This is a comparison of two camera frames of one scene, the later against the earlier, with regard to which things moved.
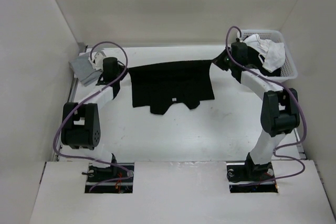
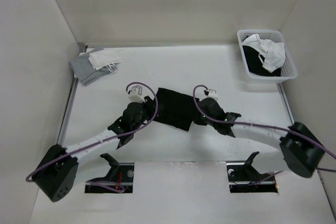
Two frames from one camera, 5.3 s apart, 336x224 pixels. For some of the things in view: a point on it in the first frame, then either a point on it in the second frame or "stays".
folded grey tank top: [84, 69] stays
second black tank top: [254, 59] stays
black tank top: [157, 85] -> [175, 109]
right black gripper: [224, 67] -> [198, 120]
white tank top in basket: [272, 54] stays
